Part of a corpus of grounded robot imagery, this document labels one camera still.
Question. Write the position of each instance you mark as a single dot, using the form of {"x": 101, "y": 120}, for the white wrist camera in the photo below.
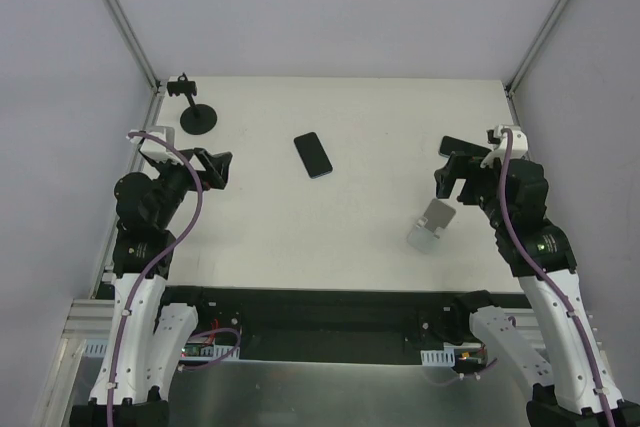
{"x": 156, "y": 145}
{"x": 505, "y": 138}

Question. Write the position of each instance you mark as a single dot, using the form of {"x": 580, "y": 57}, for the left white cable duct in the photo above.
{"x": 192, "y": 353}

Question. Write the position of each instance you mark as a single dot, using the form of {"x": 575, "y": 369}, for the left aluminium frame post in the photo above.
{"x": 132, "y": 42}

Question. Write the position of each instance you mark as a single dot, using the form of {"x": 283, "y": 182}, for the silver folding phone stand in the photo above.
{"x": 429, "y": 227}

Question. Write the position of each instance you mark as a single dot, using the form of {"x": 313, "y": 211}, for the right aluminium frame post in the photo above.
{"x": 551, "y": 20}

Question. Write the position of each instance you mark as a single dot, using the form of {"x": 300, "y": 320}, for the blue-edged black phone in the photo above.
{"x": 313, "y": 155}

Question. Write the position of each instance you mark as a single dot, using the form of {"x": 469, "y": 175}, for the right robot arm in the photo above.
{"x": 568, "y": 384}

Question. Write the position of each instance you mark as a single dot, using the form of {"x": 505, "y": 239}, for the black round-base phone stand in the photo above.
{"x": 197, "y": 119}

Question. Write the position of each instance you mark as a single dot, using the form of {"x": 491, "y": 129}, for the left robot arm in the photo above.
{"x": 147, "y": 336}

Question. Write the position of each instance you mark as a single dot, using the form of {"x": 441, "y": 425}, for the white cable duct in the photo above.
{"x": 445, "y": 358}
{"x": 192, "y": 353}

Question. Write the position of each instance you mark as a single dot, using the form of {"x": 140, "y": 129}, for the right white cable duct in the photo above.
{"x": 445, "y": 358}

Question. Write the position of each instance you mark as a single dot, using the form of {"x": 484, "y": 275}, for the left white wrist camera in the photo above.
{"x": 156, "y": 145}

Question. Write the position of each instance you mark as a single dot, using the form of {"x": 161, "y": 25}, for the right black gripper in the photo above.
{"x": 461, "y": 167}

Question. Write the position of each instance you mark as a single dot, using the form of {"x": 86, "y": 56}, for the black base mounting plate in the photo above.
{"x": 325, "y": 326}

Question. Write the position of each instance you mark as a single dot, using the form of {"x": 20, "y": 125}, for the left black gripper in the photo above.
{"x": 198, "y": 168}

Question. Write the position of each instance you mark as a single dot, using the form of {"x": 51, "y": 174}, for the aluminium frame post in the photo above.
{"x": 551, "y": 20}
{"x": 132, "y": 42}

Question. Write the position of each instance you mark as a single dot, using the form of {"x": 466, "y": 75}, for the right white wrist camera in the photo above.
{"x": 505, "y": 138}

